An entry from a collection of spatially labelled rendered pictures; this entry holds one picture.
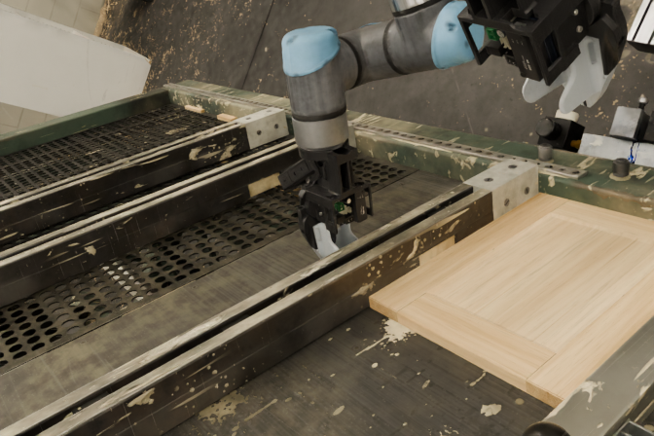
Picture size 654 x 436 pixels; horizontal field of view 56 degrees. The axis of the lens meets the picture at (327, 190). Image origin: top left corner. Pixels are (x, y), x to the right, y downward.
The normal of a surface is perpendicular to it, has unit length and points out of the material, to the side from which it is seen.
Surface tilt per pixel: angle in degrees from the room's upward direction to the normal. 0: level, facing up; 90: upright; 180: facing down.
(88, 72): 90
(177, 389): 90
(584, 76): 92
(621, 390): 58
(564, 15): 90
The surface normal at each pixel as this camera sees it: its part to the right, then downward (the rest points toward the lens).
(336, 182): -0.78, 0.35
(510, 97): -0.73, -0.18
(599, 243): -0.15, -0.91
